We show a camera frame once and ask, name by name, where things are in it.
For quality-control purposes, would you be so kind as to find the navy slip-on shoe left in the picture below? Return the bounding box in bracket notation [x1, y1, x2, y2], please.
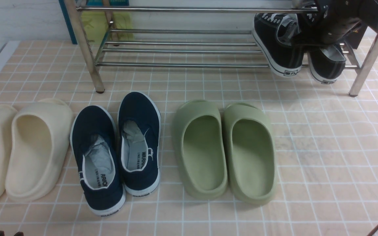
[70, 106, 126, 217]

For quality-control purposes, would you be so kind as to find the navy slip-on shoe right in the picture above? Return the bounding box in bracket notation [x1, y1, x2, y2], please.
[117, 92, 161, 197]

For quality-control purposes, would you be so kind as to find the teal and yellow book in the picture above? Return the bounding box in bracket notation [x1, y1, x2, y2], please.
[58, 0, 134, 44]

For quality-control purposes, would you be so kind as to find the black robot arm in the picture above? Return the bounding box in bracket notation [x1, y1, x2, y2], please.
[291, 0, 378, 47]

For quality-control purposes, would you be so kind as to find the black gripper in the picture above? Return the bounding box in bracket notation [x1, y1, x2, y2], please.
[291, 0, 362, 48]

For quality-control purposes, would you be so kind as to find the green foam slipper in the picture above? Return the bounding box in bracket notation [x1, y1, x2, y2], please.
[222, 103, 277, 205]
[171, 100, 228, 200]

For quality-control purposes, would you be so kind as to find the black image processing book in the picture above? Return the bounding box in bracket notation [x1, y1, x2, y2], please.
[345, 27, 367, 49]

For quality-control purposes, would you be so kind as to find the black canvas sneaker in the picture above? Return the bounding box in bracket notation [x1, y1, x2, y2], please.
[252, 13, 304, 77]
[307, 44, 346, 85]

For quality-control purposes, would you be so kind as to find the green foam slipper right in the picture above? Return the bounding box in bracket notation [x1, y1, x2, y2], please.
[222, 103, 277, 205]

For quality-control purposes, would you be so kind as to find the silver metal shoe rack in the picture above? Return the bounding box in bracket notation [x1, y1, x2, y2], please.
[64, 0, 378, 97]

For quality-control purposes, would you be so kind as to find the green foam slipper left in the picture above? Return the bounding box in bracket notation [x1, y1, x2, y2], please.
[171, 100, 228, 200]

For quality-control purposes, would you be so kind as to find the dark object bottom edge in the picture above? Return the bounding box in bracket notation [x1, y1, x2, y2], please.
[0, 230, 24, 236]

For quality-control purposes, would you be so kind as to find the navy slip-on shoe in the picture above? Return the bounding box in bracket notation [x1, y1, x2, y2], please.
[117, 92, 161, 197]
[70, 106, 126, 217]

